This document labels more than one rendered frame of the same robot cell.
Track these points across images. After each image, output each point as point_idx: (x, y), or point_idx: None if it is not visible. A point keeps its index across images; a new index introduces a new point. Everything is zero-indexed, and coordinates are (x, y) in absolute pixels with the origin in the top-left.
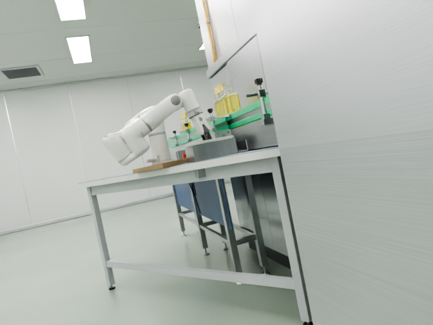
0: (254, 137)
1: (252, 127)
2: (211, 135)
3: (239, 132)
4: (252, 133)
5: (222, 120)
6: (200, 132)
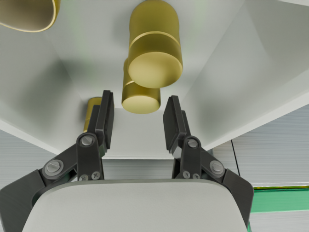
0: (14, 142)
1: (2, 174)
2: (268, 177)
3: (122, 170)
4: (22, 157)
5: (249, 230)
6: (92, 211)
